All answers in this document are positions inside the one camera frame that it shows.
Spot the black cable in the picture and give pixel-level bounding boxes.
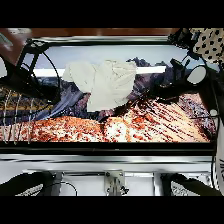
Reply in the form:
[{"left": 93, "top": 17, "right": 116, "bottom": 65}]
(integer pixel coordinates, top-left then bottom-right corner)
[{"left": 49, "top": 180, "right": 79, "bottom": 197}]

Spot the white shirt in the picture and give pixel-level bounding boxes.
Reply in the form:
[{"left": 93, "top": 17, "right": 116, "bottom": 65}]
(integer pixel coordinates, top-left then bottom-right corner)
[{"left": 62, "top": 59, "right": 138, "bottom": 113}]

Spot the polka dot garment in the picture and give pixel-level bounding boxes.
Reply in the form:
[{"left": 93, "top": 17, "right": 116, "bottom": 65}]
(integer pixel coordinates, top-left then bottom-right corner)
[{"left": 191, "top": 28, "right": 224, "bottom": 65}]

